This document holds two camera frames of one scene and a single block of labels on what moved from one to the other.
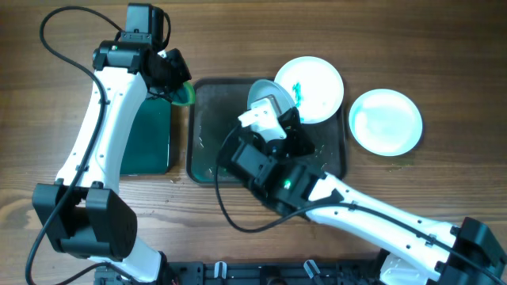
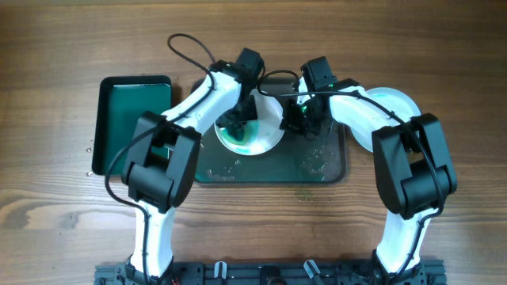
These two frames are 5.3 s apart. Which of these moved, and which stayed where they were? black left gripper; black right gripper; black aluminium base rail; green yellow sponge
Moved: black right gripper; black left gripper; green yellow sponge
Stayed: black aluminium base rail
